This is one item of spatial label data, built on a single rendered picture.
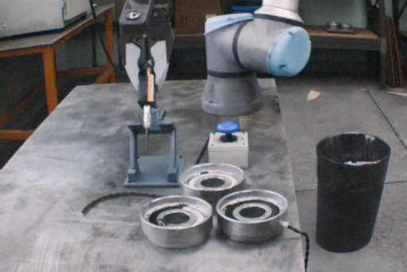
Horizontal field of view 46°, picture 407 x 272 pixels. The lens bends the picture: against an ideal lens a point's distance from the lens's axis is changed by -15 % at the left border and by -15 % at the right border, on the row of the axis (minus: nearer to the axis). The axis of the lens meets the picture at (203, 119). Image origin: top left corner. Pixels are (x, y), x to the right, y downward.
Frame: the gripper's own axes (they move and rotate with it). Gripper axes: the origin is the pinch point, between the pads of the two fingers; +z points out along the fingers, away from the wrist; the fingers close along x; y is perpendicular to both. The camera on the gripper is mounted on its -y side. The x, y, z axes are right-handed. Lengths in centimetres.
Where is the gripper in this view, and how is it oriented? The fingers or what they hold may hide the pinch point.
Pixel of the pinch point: (147, 85)
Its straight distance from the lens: 96.1
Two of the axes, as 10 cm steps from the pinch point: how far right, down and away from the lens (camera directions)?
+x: -10.0, 0.3, 0.6
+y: 0.5, -3.0, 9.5
